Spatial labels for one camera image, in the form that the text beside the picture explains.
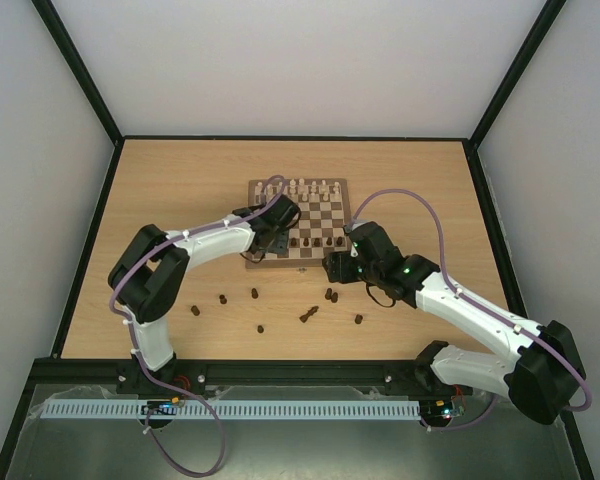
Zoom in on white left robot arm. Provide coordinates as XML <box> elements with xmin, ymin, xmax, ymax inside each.
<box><xmin>108</xmin><ymin>193</ymin><xmax>301</xmax><ymax>387</ymax></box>

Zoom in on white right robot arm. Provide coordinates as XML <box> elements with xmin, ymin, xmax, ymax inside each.
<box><xmin>322</xmin><ymin>222</ymin><xmax>586</xmax><ymax>425</ymax></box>

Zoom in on wooden chess board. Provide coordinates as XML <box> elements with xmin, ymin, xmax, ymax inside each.
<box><xmin>245</xmin><ymin>177</ymin><xmax>351</xmax><ymax>269</ymax></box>

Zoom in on dark fallen king piece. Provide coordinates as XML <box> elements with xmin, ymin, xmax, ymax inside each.
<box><xmin>299</xmin><ymin>306</ymin><xmax>319</xmax><ymax>323</ymax></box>

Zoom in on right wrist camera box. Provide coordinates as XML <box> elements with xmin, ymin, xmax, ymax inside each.
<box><xmin>348</xmin><ymin>221</ymin><xmax>402</xmax><ymax>263</ymax></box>

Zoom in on grey slotted cable duct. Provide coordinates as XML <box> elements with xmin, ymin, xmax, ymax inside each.
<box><xmin>40</xmin><ymin>399</ymin><xmax>421</xmax><ymax>421</ymax></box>

